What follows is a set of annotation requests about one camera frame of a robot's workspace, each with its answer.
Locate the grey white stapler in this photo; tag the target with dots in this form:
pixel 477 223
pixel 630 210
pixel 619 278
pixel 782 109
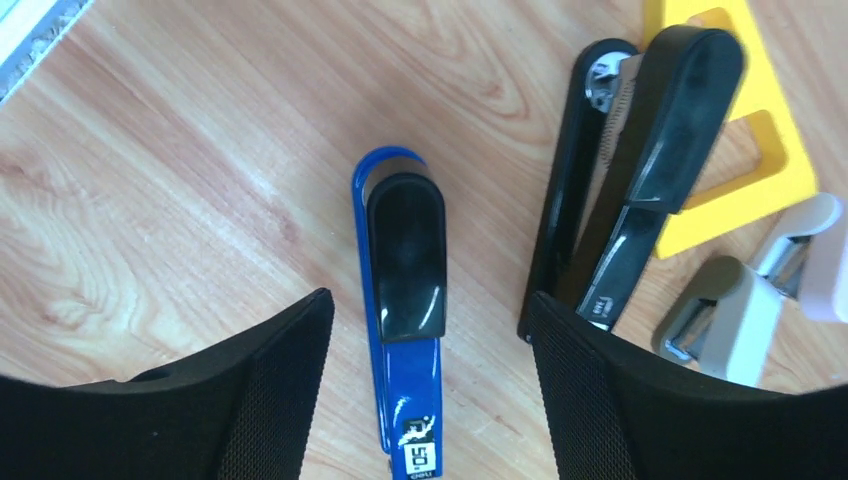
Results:
pixel 724 320

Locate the pink stapler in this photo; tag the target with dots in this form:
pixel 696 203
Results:
pixel 804 257

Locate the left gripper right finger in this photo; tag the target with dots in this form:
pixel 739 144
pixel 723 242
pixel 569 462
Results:
pixel 617 411

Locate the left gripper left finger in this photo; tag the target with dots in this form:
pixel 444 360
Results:
pixel 240 409

